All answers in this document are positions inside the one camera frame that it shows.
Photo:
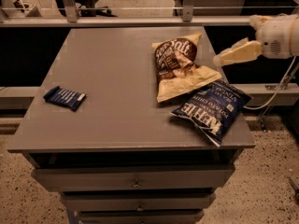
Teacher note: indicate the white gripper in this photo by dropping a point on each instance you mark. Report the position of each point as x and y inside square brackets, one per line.
[273, 37]

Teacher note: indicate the small dark blue snack packet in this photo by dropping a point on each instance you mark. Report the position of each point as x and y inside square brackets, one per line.
[64, 98]

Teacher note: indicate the grey drawer cabinet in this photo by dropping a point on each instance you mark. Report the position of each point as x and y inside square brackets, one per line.
[122, 158]

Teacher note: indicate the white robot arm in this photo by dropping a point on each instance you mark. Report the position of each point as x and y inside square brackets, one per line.
[294, 33]

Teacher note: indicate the metal railing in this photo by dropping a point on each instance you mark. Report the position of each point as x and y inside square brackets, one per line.
[44, 13]

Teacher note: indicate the brown chip bag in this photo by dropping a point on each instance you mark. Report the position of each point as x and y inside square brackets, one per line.
[177, 72]

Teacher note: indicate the blue Kettle chip bag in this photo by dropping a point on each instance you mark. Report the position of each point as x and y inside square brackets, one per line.
[213, 109]

